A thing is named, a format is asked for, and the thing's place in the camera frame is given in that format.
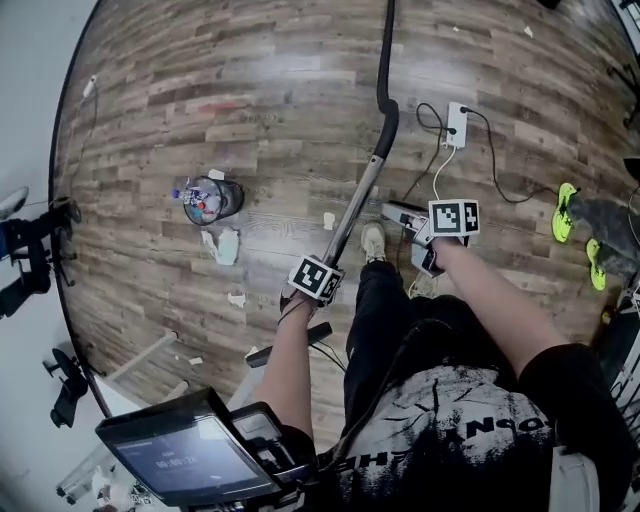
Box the person's left forearm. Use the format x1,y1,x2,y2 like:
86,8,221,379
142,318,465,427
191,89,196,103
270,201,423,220
254,294,322,442

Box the person's beige left shoe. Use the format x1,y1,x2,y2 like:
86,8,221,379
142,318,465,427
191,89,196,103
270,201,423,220
360,222,388,264

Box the black wrist band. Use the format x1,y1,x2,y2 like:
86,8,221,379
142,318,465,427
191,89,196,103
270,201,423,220
276,294,317,322

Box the black mesh bin with litter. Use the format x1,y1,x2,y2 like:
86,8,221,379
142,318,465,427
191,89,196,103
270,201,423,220
181,175,246,228

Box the chest-mounted tablet screen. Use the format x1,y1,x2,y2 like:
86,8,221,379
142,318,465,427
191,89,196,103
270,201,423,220
94,386,302,508

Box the black floor cable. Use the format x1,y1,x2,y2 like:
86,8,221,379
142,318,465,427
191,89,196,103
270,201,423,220
461,105,561,205

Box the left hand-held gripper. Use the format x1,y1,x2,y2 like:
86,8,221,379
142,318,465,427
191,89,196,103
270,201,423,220
286,254,347,308

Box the white power strip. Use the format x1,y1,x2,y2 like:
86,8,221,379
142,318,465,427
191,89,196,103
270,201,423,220
445,101,469,150

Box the black swivel chair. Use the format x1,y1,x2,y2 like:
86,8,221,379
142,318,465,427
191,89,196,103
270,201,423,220
41,346,89,430
0,196,82,322

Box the white shoulder strap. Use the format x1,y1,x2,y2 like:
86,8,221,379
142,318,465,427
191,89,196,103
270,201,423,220
549,444,602,512

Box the person's black trousers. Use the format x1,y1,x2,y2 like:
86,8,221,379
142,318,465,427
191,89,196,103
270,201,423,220
343,259,517,442

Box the white power strip cable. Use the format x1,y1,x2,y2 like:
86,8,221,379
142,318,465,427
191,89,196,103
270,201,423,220
431,144,459,202

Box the white table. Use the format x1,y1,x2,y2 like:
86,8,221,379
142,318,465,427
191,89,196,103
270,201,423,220
89,329,192,432

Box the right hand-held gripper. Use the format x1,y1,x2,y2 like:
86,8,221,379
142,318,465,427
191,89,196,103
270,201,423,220
381,199,482,279

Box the crumpled white tissue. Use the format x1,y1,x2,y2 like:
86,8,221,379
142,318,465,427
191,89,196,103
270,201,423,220
200,226,242,267

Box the thin charger cable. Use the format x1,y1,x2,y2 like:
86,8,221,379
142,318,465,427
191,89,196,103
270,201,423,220
64,84,99,202

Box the person's beige shoe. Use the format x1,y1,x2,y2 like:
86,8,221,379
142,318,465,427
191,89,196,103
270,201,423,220
408,271,441,301
360,222,388,264

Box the black body-worn cable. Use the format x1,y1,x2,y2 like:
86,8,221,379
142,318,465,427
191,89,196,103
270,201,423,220
338,319,452,452

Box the looped black cable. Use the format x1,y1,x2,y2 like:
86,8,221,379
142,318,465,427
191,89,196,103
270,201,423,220
399,101,450,202

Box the person's beige right shoe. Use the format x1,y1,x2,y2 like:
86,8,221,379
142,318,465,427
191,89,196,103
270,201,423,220
408,271,441,301

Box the person's black white printed T-shirt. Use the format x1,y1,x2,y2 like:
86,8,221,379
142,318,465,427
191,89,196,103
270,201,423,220
318,344,637,512

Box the person's right forearm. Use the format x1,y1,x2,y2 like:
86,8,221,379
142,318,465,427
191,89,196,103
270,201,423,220
431,236,569,380

